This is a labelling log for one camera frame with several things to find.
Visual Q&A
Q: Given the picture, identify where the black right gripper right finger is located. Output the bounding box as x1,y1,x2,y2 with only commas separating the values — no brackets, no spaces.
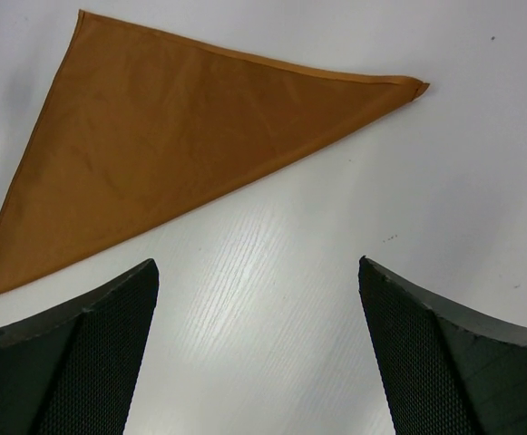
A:
358,257,527,434

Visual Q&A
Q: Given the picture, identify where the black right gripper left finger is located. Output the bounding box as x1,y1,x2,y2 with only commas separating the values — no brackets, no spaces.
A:
0,258,159,434

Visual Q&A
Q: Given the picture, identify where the brown cloth napkin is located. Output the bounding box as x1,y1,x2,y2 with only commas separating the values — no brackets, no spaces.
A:
0,11,427,294

